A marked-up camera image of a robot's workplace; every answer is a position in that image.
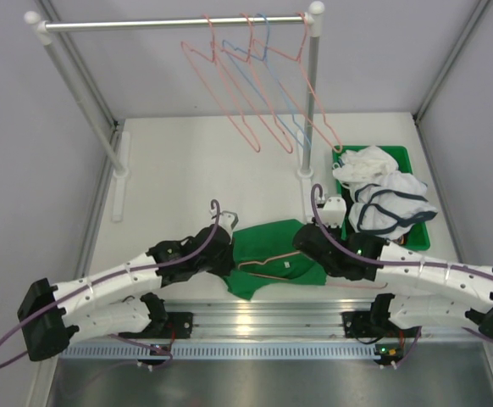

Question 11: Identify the blue wire hanger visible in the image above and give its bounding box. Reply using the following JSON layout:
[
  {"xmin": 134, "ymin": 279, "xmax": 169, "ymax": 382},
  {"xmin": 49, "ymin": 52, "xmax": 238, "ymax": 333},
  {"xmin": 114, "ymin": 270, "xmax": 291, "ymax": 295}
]
[{"xmin": 236, "ymin": 34, "xmax": 312, "ymax": 149}]

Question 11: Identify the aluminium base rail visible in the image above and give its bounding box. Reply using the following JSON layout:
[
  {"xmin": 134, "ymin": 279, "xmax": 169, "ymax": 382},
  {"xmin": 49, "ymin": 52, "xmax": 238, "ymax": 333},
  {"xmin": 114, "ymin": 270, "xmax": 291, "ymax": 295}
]
[{"xmin": 72, "ymin": 298, "xmax": 493, "ymax": 340}]

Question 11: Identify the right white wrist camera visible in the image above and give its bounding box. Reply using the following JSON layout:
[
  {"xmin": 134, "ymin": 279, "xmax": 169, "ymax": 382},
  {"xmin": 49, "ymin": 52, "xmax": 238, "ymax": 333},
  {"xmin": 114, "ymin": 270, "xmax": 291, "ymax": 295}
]
[{"xmin": 313, "ymin": 195, "xmax": 347, "ymax": 229}]

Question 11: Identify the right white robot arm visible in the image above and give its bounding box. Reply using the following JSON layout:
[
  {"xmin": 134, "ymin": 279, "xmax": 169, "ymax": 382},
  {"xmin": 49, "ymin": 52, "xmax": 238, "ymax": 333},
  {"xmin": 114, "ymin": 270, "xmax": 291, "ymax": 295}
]
[{"xmin": 292, "ymin": 224, "xmax": 493, "ymax": 342}]

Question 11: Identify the green tank top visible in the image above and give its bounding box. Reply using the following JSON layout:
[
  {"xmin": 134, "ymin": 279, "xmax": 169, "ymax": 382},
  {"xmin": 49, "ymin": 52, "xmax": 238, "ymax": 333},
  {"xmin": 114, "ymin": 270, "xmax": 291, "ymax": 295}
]
[{"xmin": 223, "ymin": 219, "xmax": 327, "ymax": 300}]

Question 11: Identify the white clothes pile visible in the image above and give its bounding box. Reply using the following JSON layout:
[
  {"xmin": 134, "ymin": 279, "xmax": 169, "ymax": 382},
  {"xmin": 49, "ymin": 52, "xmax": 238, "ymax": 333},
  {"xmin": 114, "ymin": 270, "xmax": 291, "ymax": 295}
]
[{"xmin": 332, "ymin": 145, "xmax": 439, "ymax": 238}]

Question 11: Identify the silver clothes rack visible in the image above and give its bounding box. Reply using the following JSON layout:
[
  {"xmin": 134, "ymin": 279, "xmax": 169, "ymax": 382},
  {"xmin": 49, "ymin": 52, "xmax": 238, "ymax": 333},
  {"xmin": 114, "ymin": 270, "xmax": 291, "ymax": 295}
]
[{"xmin": 24, "ymin": 1, "xmax": 313, "ymax": 223}]

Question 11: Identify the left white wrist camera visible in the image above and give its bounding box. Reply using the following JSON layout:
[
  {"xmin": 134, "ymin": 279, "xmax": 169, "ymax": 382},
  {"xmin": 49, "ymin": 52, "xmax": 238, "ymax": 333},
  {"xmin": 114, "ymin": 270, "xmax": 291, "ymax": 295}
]
[{"xmin": 218, "ymin": 210, "xmax": 239, "ymax": 236}]

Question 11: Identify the pink wire hanger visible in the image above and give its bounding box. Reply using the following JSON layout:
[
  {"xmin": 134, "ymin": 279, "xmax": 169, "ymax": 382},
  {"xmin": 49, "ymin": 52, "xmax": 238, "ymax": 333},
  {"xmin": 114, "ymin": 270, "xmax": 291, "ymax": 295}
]
[
  {"xmin": 256, "ymin": 2, "xmax": 343, "ymax": 153},
  {"xmin": 180, "ymin": 14, "xmax": 261, "ymax": 153},
  {"xmin": 237, "ymin": 251, "xmax": 388, "ymax": 291},
  {"xmin": 222, "ymin": 14, "xmax": 294, "ymax": 154}
]

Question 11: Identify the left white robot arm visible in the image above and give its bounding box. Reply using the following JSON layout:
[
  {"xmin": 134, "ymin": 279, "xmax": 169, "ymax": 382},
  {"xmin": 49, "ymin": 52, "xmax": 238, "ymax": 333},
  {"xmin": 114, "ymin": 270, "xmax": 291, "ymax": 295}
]
[{"xmin": 17, "ymin": 225, "xmax": 235, "ymax": 361}]

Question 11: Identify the white slotted cable duct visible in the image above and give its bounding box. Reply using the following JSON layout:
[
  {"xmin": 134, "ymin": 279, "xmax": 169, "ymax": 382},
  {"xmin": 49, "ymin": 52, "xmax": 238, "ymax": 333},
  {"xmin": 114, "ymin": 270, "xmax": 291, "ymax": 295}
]
[{"xmin": 60, "ymin": 343, "xmax": 402, "ymax": 360}]

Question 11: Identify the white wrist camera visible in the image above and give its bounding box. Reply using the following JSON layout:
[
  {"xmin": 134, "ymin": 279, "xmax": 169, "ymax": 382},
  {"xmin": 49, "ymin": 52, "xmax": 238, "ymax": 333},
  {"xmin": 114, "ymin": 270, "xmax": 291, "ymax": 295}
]
[
  {"xmin": 218, "ymin": 210, "xmax": 239, "ymax": 236},
  {"xmin": 313, "ymin": 195, "xmax": 347, "ymax": 229}
]

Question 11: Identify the green plastic bin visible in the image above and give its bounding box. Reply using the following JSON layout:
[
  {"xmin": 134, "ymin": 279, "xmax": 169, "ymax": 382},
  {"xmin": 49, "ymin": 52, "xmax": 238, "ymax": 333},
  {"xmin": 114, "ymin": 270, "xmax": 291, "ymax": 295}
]
[{"xmin": 330, "ymin": 145, "xmax": 432, "ymax": 251}]

